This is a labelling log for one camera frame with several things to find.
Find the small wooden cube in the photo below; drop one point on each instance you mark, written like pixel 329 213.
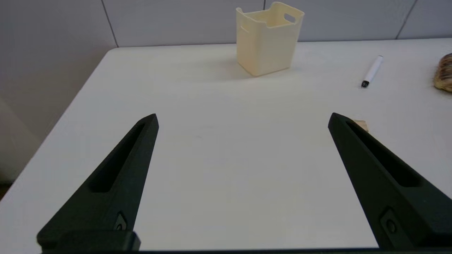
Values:
pixel 363 124

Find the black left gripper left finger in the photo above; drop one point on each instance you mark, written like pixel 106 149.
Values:
pixel 116 190

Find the dark blurry background object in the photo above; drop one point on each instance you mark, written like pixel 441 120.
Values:
pixel 4 188

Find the cream plastic container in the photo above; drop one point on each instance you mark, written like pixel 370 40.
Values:
pixel 266 42

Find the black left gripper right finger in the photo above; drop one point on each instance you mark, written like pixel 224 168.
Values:
pixel 399 208

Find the white marker pen black caps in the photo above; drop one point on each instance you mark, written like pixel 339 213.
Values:
pixel 372 71

